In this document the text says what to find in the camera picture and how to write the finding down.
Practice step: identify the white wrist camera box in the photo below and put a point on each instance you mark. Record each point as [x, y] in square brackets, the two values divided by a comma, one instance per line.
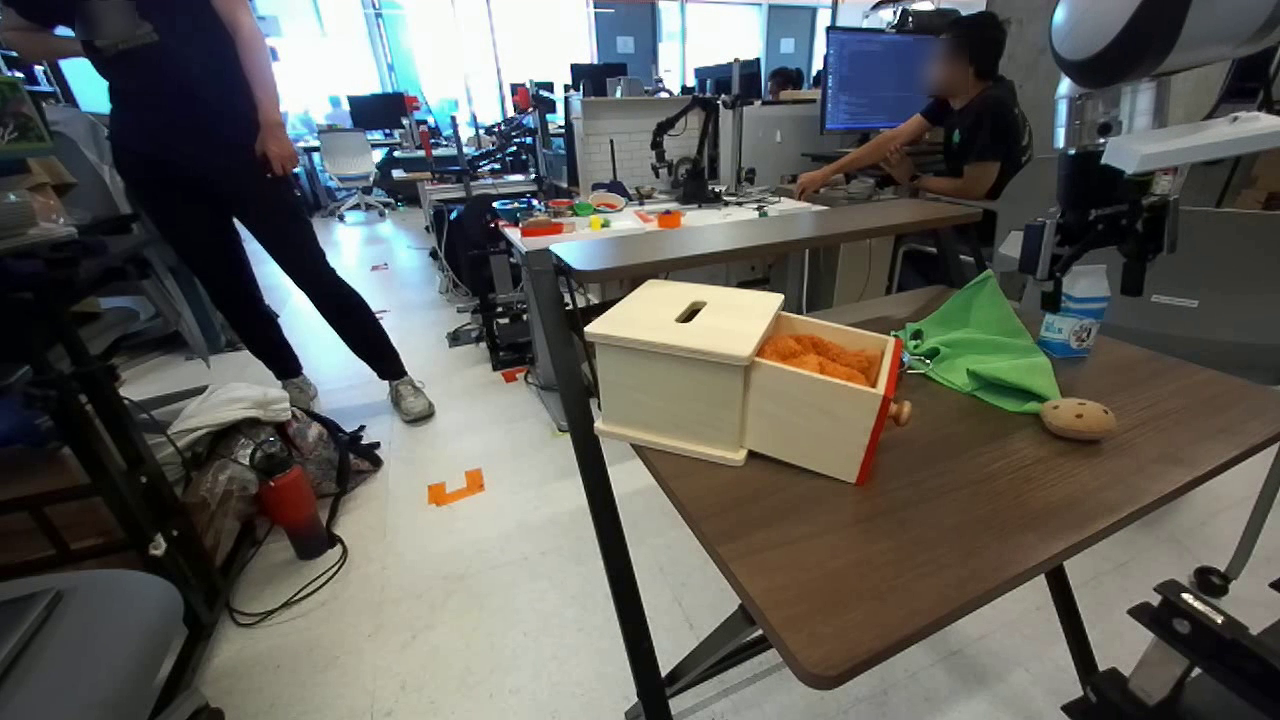
[1184, 141]

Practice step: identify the grey panel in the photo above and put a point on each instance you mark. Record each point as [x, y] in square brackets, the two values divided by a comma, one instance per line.
[1214, 295]

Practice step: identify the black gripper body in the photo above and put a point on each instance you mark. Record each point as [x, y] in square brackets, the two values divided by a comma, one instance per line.
[1101, 206]

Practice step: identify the computer monitor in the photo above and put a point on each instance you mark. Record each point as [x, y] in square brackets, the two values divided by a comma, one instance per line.
[864, 81]

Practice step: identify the brown potato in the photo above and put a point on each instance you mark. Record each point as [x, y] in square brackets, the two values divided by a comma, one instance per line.
[1076, 418]

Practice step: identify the green cloth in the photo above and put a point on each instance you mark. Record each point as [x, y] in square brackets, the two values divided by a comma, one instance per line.
[980, 351]

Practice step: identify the dark bag pile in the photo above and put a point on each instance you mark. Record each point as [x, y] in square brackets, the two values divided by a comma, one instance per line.
[322, 462]

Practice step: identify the standing person in dark clothes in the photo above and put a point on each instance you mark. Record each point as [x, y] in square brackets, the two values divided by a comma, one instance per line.
[185, 135]

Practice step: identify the white cloth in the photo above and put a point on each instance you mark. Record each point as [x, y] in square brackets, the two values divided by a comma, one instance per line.
[227, 411]

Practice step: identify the black robot arm on desk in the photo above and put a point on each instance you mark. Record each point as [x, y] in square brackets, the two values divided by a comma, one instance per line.
[685, 144]

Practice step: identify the black shelf rack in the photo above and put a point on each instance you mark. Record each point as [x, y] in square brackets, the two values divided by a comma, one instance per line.
[80, 403]

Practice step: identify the grey chair seat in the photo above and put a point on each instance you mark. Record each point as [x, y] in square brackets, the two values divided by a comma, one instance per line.
[85, 642]

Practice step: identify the wooden drawer with orange front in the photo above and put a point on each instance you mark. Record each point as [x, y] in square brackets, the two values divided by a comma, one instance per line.
[805, 422]

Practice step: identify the seated person in black shirt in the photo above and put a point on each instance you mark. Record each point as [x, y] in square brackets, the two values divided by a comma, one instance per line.
[980, 135]

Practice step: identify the cream wooden box with slot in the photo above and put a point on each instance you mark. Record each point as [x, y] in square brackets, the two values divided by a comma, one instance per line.
[673, 380]

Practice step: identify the orange bracket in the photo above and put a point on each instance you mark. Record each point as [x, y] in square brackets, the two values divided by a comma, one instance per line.
[459, 488]

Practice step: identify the brown wooden table black legs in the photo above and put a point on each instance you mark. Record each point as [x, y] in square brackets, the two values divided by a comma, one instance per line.
[961, 534]

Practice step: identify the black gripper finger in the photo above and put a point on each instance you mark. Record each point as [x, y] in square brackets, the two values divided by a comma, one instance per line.
[1059, 283]
[1142, 265]

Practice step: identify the white office chair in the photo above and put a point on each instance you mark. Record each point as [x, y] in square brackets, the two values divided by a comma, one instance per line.
[349, 162]

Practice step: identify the black metal stand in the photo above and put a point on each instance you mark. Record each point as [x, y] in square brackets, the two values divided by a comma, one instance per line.
[1202, 644]

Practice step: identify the orange pieces in drawer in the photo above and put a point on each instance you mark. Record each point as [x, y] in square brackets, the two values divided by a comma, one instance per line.
[822, 359]

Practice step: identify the blue white milk carton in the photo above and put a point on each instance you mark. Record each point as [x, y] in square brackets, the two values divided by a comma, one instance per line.
[1070, 329]

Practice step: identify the grey desk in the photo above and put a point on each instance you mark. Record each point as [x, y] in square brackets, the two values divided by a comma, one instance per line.
[747, 239]

